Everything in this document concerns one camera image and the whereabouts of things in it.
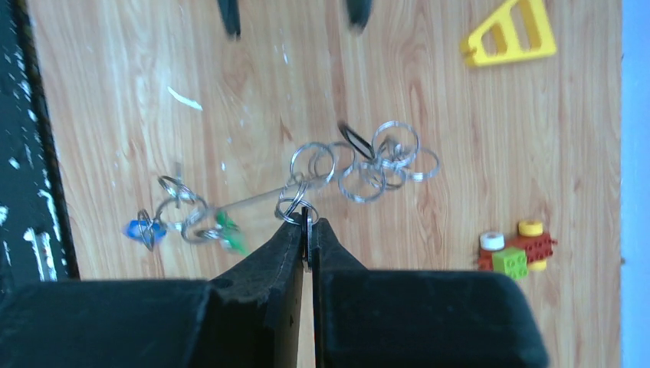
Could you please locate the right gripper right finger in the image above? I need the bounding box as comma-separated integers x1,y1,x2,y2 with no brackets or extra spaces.
310,219,550,367

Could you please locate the black key tag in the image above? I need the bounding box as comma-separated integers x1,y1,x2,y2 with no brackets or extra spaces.
337,120,376,160

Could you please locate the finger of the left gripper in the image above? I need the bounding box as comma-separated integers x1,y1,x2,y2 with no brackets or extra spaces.
345,0,373,31
216,0,241,40

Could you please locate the metal keyring with keys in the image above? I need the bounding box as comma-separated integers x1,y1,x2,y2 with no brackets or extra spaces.
135,121,441,245

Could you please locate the green key tag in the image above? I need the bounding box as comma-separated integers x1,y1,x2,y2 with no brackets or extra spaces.
215,211,248,256

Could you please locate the blue key tag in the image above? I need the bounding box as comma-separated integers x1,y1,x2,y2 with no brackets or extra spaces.
123,219,167,244

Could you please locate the red green toy block figure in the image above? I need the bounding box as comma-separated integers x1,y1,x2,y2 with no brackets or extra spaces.
476,219,557,280

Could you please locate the yellow triangular plastic piece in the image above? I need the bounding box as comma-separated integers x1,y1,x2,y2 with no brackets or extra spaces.
460,0,557,67

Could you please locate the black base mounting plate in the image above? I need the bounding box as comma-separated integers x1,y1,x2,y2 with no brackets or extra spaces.
1,1,79,296

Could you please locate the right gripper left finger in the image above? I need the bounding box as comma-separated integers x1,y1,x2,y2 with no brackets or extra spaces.
1,215,305,367

